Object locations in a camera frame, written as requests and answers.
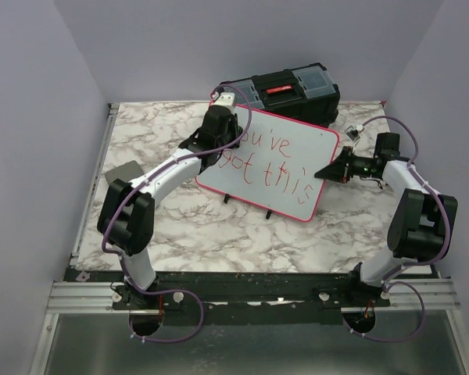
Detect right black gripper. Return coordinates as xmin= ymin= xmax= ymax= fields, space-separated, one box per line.
xmin=314 ymin=147 xmax=377 ymax=184

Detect pink framed whiteboard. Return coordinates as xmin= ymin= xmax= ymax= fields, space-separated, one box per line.
xmin=196 ymin=105 xmax=340 ymax=222

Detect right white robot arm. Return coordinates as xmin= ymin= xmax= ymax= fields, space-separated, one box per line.
xmin=314 ymin=133 xmax=458 ymax=306

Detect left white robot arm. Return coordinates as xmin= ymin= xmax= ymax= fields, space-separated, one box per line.
xmin=97 ymin=98 xmax=243 ymax=309

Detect black plastic toolbox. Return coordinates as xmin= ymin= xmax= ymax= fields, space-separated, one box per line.
xmin=223 ymin=62 xmax=340 ymax=127

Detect grey sponge block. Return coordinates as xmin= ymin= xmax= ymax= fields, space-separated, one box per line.
xmin=105 ymin=160 xmax=144 ymax=184

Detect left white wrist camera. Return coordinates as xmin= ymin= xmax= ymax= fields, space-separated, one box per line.
xmin=211 ymin=92 xmax=236 ymax=114

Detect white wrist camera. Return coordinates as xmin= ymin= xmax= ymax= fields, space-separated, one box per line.
xmin=211 ymin=92 xmax=236 ymax=114
xmin=345 ymin=124 xmax=364 ymax=146

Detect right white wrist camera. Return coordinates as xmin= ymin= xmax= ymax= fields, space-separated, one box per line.
xmin=345 ymin=124 xmax=364 ymax=146

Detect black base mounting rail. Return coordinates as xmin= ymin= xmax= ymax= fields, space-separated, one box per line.
xmin=63 ymin=270 xmax=390 ymax=327

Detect aluminium extrusion frame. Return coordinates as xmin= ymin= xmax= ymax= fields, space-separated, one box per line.
xmin=27 ymin=102 xmax=120 ymax=375

